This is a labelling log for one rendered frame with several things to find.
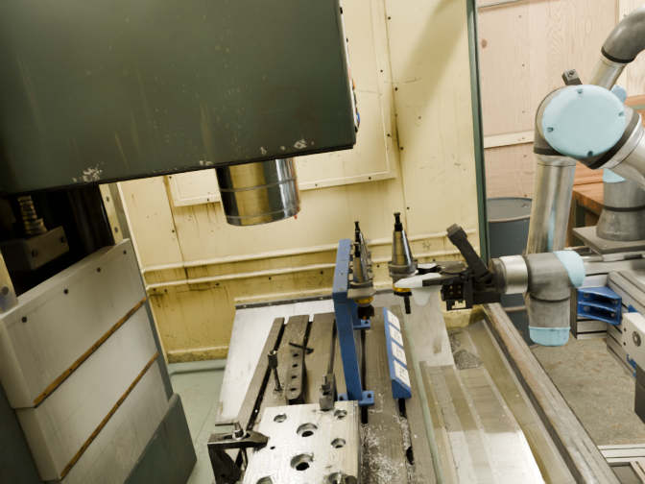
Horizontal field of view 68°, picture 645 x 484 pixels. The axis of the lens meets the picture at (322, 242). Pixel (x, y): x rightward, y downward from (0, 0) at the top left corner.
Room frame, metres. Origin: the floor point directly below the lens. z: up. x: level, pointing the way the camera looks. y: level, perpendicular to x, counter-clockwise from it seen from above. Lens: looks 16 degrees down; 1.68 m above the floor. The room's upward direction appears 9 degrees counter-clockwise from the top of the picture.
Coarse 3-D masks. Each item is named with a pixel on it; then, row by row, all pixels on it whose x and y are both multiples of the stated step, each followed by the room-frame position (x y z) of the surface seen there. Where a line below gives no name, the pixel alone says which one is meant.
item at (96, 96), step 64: (0, 0) 0.86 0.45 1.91; (64, 0) 0.85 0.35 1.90; (128, 0) 0.84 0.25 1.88; (192, 0) 0.83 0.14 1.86; (256, 0) 0.81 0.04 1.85; (320, 0) 0.80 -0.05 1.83; (0, 64) 0.87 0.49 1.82; (64, 64) 0.85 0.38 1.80; (128, 64) 0.84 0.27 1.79; (192, 64) 0.83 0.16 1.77; (256, 64) 0.82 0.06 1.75; (320, 64) 0.80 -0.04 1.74; (0, 128) 0.87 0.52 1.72; (64, 128) 0.86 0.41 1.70; (128, 128) 0.84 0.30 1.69; (192, 128) 0.83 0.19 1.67; (256, 128) 0.82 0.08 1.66; (320, 128) 0.81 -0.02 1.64; (0, 192) 0.88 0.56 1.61
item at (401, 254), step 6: (396, 234) 0.90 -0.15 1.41; (402, 234) 0.90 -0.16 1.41; (396, 240) 0.90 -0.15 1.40; (402, 240) 0.89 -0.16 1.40; (396, 246) 0.90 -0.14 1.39; (402, 246) 0.89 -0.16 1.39; (408, 246) 0.90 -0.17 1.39; (396, 252) 0.90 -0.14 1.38; (402, 252) 0.89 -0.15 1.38; (408, 252) 0.89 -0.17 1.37; (396, 258) 0.89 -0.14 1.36; (402, 258) 0.89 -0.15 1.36; (408, 258) 0.89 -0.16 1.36; (396, 264) 0.89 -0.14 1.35; (402, 264) 0.89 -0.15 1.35
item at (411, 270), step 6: (414, 258) 0.92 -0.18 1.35; (390, 264) 0.90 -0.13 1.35; (408, 264) 0.89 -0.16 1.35; (414, 264) 0.88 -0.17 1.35; (390, 270) 0.90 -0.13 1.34; (396, 270) 0.88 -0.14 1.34; (402, 270) 0.88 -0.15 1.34; (408, 270) 0.88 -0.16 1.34; (414, 270) 0.89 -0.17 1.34; (390, 276) 0.90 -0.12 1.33; (396, 276) 0.88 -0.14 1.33; (402, 276) 0.88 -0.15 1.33; (408, 276) 0.88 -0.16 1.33; (414, 276) 0.88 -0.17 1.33
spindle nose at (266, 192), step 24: (216, 168) 0.90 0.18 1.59; (240, 168) 0.87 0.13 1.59; (264, 168) 0.87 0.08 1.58; (288, 168) 0.90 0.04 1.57; (240, 192) 0.87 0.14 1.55; (264, 192) 0.87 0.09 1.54; (288, 192) 0.89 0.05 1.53; (240, 216) 0.88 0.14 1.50; (264, 216) 0.87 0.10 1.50; (288, 216) 0.89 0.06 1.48
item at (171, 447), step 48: (48, 192) 1.14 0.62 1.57; (96, 192) 1.18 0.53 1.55; (0, 240) 0.97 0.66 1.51; (48, 240) 1.00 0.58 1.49; (96, 240) 1.16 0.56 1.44; (0, 288) 0.79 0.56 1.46; (144, 288) 1.33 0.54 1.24; (0, 384) 0.77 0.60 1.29; (0, 432) 0.73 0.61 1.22; (0, 480) 0.70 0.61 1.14; (144, 480) 1.04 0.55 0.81
